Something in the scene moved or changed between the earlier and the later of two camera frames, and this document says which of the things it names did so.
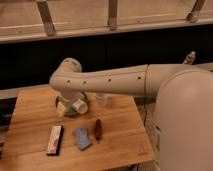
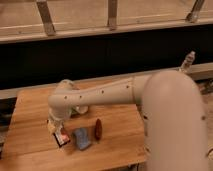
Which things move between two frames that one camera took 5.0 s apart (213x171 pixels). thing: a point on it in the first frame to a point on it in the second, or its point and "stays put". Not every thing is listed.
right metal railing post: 193,16 stays put
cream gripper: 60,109 to 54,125
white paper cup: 80,106 stays put
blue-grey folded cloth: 81,138 stays put
